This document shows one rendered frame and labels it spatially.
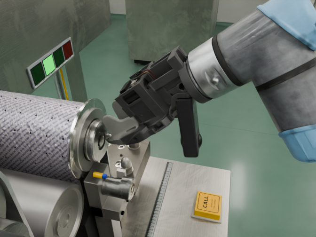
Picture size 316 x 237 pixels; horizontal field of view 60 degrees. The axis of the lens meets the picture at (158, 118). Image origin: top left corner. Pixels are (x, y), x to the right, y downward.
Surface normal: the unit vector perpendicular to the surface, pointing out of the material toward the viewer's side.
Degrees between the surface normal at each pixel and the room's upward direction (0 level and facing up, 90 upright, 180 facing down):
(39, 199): 8
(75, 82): 90
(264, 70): 83
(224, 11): 90
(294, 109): 75
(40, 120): 32
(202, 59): 56
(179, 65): 90
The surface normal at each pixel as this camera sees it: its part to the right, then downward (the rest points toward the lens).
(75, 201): 0.97, 0.15
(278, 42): -0.27, 0.33
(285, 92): -0.54, 0.27
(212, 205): 0.00, -0.79
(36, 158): -0.24, 0.63
